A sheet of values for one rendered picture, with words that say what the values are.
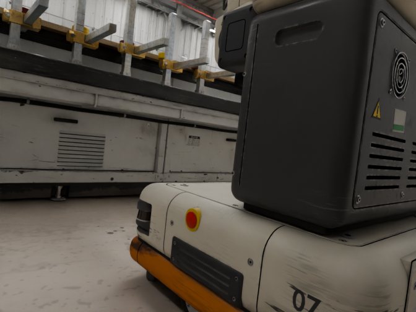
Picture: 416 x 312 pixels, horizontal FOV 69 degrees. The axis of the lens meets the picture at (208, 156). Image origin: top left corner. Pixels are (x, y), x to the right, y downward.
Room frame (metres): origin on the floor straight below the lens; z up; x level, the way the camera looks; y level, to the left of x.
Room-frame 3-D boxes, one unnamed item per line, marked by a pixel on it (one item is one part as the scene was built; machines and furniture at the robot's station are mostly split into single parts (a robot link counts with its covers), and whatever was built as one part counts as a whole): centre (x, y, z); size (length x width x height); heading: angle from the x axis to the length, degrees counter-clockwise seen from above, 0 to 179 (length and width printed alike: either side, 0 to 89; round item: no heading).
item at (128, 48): (1.63, 0.46, 0.84); 0.14 x 0.06 x 0.05; 131
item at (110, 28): (1.41, 0.58, 0.82); 0.43 x 0.03 x 0.04; 41
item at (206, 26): (1.94, 0.10, 0.92); 0.04 x 0.04 x 0.48; 41
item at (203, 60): (1.74, 0.20, 0.82); 0.43 x 0.03 x 0.04; 41
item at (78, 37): (1.47, 0.65, 0.82); 0.14 x 0.06 x 0.05; 131
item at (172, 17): (1.78, 0.29, 0.87); 0.04 x 0.04 x 0.48; 41
